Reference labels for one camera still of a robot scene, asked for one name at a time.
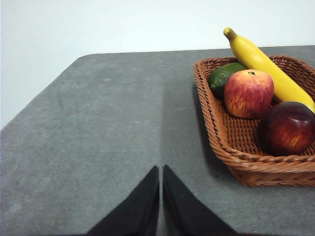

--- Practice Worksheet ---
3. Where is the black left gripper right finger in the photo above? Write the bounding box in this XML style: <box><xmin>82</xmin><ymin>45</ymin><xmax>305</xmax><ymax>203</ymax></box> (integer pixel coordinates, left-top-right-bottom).
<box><xmin>162</xmin><ymin>164</ymin><xmax>237</xmax><ymax>236</ymax></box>

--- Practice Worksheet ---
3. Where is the red yellow apple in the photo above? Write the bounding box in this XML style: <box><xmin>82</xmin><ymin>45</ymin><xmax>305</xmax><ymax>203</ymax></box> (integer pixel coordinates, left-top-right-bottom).
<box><xmin>223</xmin><ymin>69</ymin><xmax>275</xmax><ymax>119</ymax></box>

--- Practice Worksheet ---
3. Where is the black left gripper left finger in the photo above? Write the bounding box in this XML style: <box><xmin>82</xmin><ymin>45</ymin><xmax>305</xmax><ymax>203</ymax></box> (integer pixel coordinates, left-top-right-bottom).
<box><xmin>87</xmin><ymin>165</ymin><xmax>160</xmax><ymax>236</ymax></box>

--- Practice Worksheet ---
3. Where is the brown wicker basket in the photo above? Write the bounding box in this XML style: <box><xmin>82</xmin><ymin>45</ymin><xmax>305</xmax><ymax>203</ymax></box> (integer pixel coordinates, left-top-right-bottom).
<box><xmin>193</xmin><ymin>55</ymin><xmax>315</xmax><ymax>188</ymax></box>

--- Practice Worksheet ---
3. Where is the dark red plum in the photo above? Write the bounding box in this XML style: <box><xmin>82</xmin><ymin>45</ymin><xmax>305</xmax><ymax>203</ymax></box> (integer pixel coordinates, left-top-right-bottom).
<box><xmin>257</xmin><ymin>101</ymin><xmax>315</xmax><ymax>157</ymax></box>

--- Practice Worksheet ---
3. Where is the yellow banana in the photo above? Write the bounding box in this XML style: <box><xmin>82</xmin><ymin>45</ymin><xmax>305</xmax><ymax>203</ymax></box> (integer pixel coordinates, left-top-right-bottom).
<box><xmin>223</xmin><ymin>27</ymin><xmax>315</xmax><ymax>114</ymax></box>

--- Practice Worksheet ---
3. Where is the dark green bumpy fruit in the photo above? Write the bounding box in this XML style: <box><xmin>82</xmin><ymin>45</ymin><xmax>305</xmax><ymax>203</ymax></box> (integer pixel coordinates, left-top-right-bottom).
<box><xmin>208</xmin><ymin>62</ymin><xmax>248</xmax><ymax>100</ymax></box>

